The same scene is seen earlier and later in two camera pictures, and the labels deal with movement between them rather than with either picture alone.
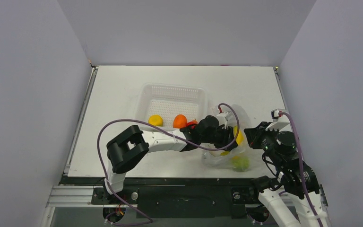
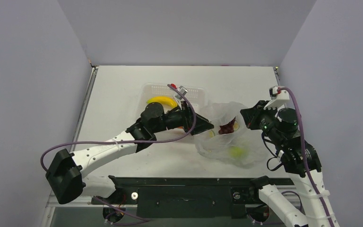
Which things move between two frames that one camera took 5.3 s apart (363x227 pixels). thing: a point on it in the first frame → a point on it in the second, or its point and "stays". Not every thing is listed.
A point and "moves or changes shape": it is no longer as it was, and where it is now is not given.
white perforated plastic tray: x=168 y=101 stays
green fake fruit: x=240 y=164 → x=237 y=152
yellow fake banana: x=239 y=139 → x=164 y=100
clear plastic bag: x=238 y=118 moves or changes shape
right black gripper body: x=254 y=136 → x=255 y=116
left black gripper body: x=220 y=138 → x=172 y=120
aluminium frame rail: x=71 y=196 stays
